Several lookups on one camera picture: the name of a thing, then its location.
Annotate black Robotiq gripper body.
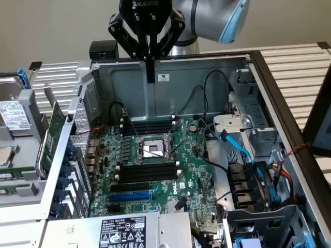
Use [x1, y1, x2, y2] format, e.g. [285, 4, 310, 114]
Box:
[118, 0, 173, 37]

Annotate RAM slot with white latches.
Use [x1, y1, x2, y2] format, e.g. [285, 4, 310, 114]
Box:
[119, 116, 177, 126]
[119, 123, 177, 133]
[114, 169, 182, 184]
[115, 160, 181, 176]

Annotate black box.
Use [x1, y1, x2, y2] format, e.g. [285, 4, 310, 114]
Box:
[89, 40, 119, 62]

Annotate white label sticker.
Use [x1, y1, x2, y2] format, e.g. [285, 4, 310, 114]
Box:
[154, 72, 171, 83]

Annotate open metal PC case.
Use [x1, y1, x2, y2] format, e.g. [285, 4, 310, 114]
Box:
[36, 50, 331, 248]

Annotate thin metal locking lever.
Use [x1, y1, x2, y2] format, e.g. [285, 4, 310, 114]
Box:
[136, 146, 167, 158]
[122, 107, 140, 138]

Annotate CPU socket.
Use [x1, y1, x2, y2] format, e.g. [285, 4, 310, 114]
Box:
[134, 133, 173, 165]

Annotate green graphics card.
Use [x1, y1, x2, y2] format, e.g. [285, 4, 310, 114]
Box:
[36, 82, 67, 180]

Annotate silver socket cover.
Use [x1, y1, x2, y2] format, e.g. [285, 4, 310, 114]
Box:
[167, 118, 187, 156]

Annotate silver metal disk bay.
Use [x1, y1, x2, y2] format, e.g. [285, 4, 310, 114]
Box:
[229, 68, 284, 158]

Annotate silver hard disk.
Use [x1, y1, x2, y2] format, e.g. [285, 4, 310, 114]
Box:
[0, 74, 32, 136]

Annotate green Dell motherboard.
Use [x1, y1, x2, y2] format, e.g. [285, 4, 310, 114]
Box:
[89, 117, 219, 225]

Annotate long black expansion slot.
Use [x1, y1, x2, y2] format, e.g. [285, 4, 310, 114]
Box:
[110, 181, 151, 194]

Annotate blue expansion slot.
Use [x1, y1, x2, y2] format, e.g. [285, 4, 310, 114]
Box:
[108, 190, 160, 204]

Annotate black fan housing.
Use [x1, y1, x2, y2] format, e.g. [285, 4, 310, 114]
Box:
[227, 160, 274, 210]

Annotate silver CPU chip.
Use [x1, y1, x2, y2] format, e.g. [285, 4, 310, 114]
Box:
[0, 147, 14, 166]

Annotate silver chipset heatsink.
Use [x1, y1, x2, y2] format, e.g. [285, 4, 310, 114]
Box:
[166, 199, 182, 214]

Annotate blue plastic latch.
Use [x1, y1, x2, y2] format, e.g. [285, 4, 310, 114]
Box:
[268, 183, 282, 205]

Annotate silver power supply unit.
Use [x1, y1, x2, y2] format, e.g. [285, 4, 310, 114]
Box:
[46, 212, 192, 248]

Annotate grey disk bay cage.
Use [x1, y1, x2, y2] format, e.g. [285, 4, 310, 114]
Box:
[223, 204, 319, 248]

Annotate thin black wire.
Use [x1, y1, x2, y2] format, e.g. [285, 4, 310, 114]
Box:
[175, 84, 207, 116]
[203, 70, 231, 116]

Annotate thick black wire loop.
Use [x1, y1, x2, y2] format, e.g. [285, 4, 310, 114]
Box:
[109, 101, 125, 122]

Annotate red black twisted wire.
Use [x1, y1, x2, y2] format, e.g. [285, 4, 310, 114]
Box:
[280, 143, 311, 166]
[69, 124, 106, 136]

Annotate blue plastic disk rail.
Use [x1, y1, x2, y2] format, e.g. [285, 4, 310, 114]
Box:
[16, 67, 29, 90]

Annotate silver drive bracket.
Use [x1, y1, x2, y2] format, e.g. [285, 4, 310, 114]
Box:
[213, 114, 253, 142]

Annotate blue SATA wire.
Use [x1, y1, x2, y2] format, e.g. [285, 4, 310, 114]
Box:
[218, 130, 266, 187]

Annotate black wire connector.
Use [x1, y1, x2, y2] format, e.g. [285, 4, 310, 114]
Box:
[174, 195, 188, 211]

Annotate yellow red power wires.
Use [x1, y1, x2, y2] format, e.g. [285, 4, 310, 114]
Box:
[268, 160, 295, 204]

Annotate power supply wire bundle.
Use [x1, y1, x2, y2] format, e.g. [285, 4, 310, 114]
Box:
[190, 224, 217, 248]

